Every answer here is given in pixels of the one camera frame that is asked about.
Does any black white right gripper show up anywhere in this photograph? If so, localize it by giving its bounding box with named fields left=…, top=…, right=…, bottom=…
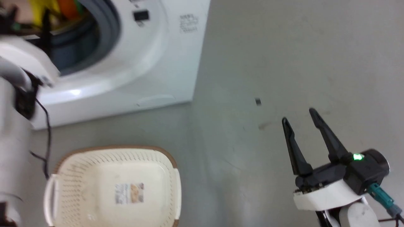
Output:
left=282, top=108, right=364, bottom=211

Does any printed sticker label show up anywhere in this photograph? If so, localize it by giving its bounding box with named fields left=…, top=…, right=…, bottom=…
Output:
left=115, top=183, right=145, bottom=205

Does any yellow and orange plush toy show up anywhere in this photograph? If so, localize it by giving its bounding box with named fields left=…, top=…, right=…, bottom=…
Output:
left=28, top=0, right=86, bottom=27

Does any cream plastic laundry basket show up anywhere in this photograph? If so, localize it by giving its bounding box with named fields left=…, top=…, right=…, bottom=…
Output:
left=44, top=145, right=182, bottom=227

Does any teal connector cable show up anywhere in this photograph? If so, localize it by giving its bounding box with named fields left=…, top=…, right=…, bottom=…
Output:
left=367, top=183, right=403, bottom=218

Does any white front-load washing machine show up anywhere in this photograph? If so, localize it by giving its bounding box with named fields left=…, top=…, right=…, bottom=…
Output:
left=0, top=0, right=211, bottom=131

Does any grey rubber drum door gasket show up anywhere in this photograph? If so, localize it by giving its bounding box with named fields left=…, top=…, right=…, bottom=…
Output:
left=25, top=0, right=122, bottom=77

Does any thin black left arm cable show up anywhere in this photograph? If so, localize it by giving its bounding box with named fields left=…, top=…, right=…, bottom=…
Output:
left=30, top=98, right=52, bottom=179

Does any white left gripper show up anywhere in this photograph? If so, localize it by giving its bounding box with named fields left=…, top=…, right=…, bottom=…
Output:
left=0, top=4, right=61, bottom=88

